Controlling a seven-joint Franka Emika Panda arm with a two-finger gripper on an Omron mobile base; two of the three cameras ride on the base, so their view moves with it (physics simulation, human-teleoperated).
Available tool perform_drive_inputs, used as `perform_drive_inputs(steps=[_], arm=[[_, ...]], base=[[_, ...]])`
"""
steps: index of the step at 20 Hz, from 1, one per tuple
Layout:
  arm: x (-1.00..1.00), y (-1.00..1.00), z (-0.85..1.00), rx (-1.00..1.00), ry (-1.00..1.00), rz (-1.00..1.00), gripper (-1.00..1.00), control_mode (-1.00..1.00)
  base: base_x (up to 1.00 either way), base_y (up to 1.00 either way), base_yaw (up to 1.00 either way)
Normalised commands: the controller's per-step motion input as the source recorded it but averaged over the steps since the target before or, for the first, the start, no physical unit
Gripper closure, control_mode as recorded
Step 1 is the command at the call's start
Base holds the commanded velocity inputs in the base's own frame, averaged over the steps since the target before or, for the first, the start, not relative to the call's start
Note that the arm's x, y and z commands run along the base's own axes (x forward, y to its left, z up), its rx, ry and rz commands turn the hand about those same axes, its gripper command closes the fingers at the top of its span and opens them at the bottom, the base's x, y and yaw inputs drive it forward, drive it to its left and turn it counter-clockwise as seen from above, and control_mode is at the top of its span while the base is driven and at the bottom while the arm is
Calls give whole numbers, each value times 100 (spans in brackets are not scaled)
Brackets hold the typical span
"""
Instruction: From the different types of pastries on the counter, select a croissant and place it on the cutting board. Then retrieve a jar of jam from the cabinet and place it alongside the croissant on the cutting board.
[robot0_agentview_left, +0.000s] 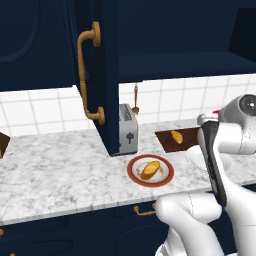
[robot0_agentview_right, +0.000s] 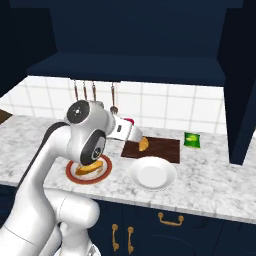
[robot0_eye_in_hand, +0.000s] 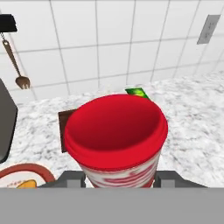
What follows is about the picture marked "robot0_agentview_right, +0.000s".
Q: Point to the golden brown pastry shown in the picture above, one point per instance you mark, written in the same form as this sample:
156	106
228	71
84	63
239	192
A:
90	168

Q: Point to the brown flat object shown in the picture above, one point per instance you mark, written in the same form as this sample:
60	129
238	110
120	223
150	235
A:
4	116

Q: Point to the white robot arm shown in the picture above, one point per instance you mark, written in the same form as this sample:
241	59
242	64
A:
36	186

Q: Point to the green snack bag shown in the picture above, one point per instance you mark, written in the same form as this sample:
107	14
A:
192	140

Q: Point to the red rimmed plate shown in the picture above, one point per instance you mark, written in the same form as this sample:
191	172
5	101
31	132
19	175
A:
105	171

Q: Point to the navy wall cabinet door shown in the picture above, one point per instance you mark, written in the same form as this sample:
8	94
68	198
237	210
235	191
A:
23	40
238	83

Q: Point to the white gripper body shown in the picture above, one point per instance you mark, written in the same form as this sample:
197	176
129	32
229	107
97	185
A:
135	134

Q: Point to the white plate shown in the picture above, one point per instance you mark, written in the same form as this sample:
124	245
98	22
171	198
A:
152	173

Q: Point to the golden croissant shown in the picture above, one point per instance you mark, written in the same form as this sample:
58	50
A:
144	144

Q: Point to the hanging metal spoon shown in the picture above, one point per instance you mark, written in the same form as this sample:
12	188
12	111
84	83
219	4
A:
113	100

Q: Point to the navy base cabinet door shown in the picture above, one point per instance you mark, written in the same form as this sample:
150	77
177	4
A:
106	226
141	233

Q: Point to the open navy wall cabinet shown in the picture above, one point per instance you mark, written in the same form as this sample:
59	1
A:
133	43

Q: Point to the small red topped object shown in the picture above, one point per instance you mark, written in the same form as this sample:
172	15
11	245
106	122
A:
129	120

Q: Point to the dark brown cutting board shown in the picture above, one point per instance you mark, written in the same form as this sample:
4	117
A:
160	149

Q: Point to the navy drawer front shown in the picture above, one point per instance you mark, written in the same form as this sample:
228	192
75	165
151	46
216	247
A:
193	233

